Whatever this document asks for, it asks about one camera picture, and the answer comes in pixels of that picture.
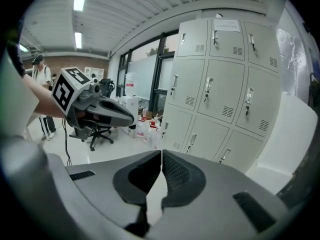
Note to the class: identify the shiny plastic wrapped panel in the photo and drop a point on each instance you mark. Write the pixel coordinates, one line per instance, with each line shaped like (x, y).
(292, 59)

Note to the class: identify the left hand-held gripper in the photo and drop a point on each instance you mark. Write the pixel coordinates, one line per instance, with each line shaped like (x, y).
(67, 89)

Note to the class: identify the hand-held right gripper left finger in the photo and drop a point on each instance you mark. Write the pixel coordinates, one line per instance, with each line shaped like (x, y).
(105, 184)

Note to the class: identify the white box on floor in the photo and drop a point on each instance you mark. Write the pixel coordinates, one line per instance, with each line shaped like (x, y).
(130, 109)

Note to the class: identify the large clear water jug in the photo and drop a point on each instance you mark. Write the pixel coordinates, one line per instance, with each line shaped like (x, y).
(131, 80)

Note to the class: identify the dark hanging coat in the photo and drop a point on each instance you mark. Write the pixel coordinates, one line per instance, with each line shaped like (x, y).
(315, 91)

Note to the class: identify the person's left forearm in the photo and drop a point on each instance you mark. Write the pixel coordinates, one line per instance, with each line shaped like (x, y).
(42, 101)

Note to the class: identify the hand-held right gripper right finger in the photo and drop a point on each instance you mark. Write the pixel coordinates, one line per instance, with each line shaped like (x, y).
(220, 196)

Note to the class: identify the white cube shelf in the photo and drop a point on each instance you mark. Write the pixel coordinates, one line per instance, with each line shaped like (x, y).
(93, 71)

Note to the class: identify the white paper notice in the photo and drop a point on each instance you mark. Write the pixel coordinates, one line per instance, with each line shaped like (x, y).
(226, 25)

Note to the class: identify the large white box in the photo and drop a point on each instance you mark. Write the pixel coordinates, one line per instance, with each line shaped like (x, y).
(282, 134)

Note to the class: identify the black key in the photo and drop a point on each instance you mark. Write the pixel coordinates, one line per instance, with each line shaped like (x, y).
(206, 97)

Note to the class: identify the black framed window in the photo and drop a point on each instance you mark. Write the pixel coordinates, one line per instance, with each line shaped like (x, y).
(159, 66)

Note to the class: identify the grey metal locker door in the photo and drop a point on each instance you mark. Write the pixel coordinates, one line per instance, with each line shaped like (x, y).
(225, 84)

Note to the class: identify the clear jug with red label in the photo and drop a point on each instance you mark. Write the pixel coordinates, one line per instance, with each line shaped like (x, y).
(140, 129)
(151, 136)

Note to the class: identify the white metal locker cabinet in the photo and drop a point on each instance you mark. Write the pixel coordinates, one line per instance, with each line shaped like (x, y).
(265, 71)

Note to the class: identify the black office chair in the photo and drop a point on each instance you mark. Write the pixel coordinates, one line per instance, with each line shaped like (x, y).
(107, 86)

